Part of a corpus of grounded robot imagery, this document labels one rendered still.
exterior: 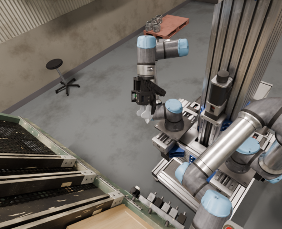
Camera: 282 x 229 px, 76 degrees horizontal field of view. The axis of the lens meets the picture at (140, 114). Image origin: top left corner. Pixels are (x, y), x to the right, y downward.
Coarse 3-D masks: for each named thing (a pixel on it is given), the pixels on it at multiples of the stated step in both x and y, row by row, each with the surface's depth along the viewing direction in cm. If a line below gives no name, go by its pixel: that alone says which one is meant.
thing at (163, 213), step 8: (128, 192) 135; (136, 192) 140; (144, 200) 137; (152, 200) 133; (160, 200) 133; (152, 208) 132; (160, 208) 135; (168, 208) 129; (176, 208) 131; (160, 216) 122; (168, 216) 127; (176, 216) 128; (184, 216) 124; (176, 224) 124
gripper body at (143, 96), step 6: (138, 78) 72; (144, 78) 73; (150, 78) 74; (138, 84) 75; (144, 84) 76; (132, 90) 78; (138, 90) 75; (144, 90) 76; (150, 90) 77; (132, 96) 79; (138, 96) 75; (144, 96) 74; (150, 96) 77; (138, 102) 75; (144, 102) 75; (150, 102) 78
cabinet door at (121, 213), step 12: (120, 204) 120; (96, 216) 96; (108, 216) 101; (120, 216) 108; (132, 216) 113; (72, 228) 81; (84, 228) 84; (96, 228) 88; (108, 228) 92; (120, 228) 97; (132, 228) 102; (144, 228) 107
